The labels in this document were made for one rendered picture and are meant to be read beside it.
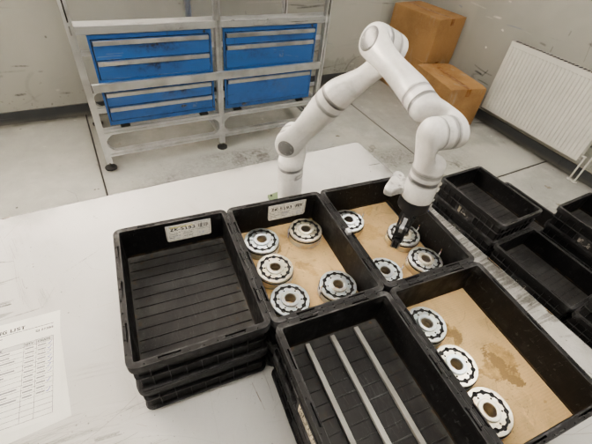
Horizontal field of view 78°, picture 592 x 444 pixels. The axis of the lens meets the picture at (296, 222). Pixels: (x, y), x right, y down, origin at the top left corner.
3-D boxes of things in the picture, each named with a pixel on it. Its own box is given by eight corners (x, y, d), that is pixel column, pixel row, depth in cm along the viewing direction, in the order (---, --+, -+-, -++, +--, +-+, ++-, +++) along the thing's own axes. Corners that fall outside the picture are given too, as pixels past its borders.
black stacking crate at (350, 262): (227, 237, 114) (225, 210, 106) (313, 218, 124) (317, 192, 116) (270, 350, 89) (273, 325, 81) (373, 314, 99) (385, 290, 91)
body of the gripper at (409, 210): (428, 209, 83) (415, 238, 90) (437, 190, 89) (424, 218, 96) (396, 196, 86) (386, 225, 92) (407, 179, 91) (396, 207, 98)
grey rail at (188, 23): (66, 30, 205) (62, 21, 202) (322, 18, 274) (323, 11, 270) (68, 36, 199) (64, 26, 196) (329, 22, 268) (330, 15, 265)
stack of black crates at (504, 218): (413, 237, 220) (440, 176, 189) (448, 224, 232) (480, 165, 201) (462, 287, 195) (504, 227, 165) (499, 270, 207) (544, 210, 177)
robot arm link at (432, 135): (412, 191, 80) (445, 186, 83) (437, 128, 70) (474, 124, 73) (395, 172, 85) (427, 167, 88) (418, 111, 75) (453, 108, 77)
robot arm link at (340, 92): (405, 27, 94) (340, 92, 112) (381, 11, 88) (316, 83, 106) (417, 55, 91) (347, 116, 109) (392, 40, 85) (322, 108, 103)
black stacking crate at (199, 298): (122, 260, 104) (113, 232, 96) (225, 237, 114) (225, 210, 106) (138, 395, 78) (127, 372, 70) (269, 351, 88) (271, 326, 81)
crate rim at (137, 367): (114, 236, 97) (112, 230, 95) (225, 214, 107) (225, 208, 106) (128, 377, 71) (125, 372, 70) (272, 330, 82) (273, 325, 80)
